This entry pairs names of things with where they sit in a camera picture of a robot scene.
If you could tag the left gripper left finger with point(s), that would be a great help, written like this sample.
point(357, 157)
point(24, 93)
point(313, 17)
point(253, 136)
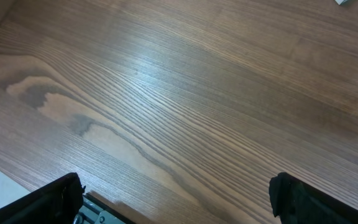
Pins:
point(56, 202)

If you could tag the green edged block far left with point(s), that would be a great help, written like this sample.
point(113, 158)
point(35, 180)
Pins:
point(342, 2)

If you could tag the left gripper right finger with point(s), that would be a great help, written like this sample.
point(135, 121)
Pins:
point(296, 202)

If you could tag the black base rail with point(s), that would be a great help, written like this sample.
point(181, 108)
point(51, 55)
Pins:
point(94, 211)

